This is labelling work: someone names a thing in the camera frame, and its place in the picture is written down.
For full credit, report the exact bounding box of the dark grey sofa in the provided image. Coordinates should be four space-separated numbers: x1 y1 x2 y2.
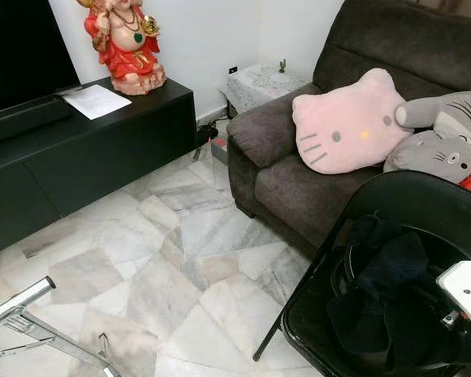
226 0 471 260

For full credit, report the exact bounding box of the black folding chair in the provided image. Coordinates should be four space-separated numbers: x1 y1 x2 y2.
253 169 471 377

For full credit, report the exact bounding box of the black television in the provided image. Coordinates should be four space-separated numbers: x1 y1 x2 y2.
0 0 81 117

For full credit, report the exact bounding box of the lace covered side table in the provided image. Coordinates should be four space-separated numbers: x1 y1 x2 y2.
218 63 311 119

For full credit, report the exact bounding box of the pink Hello Kitty pillow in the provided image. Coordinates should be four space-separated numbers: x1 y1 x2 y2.
291 68 415 175

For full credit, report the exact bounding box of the large grey Totoro plush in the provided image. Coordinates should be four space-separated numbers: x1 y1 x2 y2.
394 90 471 138

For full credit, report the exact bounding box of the black soundbar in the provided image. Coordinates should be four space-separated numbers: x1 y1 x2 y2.
0 96 71 148

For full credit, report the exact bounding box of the red Buddha statue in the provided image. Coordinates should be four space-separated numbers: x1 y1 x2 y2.
77 0 167 97

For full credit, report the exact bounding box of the red white power box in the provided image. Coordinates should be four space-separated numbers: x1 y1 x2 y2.
210 135 230 158

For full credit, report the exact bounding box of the small grey Totoro plush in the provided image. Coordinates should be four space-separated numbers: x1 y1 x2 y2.
382 130 471 186

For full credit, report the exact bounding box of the black polo shirt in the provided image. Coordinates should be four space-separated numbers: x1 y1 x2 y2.
326 214 471 370

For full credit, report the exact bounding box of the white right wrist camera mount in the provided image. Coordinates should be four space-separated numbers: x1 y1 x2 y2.
436 259 471 350

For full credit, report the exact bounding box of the black TV console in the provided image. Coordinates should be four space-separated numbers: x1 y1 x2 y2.
0 76 197 260

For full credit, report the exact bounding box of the white paper sheet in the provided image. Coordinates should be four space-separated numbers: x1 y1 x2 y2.
57 84 133 121

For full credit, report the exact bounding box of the silver metal clothes rack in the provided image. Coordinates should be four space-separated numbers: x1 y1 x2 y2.
0 276 122 377

